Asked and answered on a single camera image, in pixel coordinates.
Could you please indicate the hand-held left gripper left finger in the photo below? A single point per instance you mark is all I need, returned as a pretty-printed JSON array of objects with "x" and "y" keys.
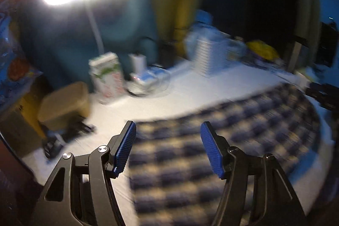
[{"x": 124, "y": 148}]

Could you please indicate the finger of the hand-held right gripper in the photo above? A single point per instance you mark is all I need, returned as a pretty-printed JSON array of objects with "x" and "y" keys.
[{"x": 323, "y": 92}]

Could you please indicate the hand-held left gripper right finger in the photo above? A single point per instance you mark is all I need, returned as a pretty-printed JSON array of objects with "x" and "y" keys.
[{"x": 212, "y": 149}]

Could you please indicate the plaid pants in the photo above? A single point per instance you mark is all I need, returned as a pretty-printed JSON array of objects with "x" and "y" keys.
[{"x": 251, "y": 125}]

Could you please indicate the white tissue box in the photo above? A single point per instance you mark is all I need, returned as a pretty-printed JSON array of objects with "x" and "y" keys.
[{"x": 304, "y": 77}]

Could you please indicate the steel thermos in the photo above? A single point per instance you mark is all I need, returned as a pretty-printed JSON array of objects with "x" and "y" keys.
[{"x": 296, "y": 56}]

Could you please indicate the milk carton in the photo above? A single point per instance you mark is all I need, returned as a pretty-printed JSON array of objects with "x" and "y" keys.
[{"x": 107, "y": 77}]

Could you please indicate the white textured table cover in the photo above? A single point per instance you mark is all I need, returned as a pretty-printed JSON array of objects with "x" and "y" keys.
[{"x": 172, "y": 88}]

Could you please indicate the brown plastic food container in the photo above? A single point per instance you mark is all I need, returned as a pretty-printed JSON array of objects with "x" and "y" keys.
[{"x": 63, "y": 106}]

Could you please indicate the yellow bag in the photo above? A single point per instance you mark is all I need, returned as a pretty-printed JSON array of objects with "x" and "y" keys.
[{"x": 262, "y": 50}]

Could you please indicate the white power strip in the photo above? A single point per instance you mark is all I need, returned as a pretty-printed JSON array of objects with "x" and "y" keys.
[{"x": 148, "y": 76}]

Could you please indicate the white charger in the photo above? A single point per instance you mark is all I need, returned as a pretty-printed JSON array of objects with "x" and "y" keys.
[{"x": 138, "y": 64}]

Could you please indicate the narrow yellow curtain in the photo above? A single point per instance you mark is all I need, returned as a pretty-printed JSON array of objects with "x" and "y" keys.
[{"x": 308, "y": 3}]

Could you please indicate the white plastic basket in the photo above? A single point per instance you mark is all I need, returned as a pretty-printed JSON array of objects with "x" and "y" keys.
[{"x": 209, "y": 59}]

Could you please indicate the white mug with bear print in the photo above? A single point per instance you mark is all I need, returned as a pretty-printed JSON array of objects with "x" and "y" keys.
[{"x": 235, "y": 51}]

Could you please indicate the brown cardboard box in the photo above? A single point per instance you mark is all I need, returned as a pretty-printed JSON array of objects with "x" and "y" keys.
[{"x": 16, "y": 125}]

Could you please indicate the crumpled white plastic bag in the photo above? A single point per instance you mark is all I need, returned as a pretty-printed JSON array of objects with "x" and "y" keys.
[{"x": 202, "y": 27}]

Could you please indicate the teal curtain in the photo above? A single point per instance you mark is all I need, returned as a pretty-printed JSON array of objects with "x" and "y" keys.
[{"x": 66, "y": 35}]

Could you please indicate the snack chip bag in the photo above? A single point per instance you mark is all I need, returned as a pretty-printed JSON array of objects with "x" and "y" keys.
[{"x": 16, "y": 61}]

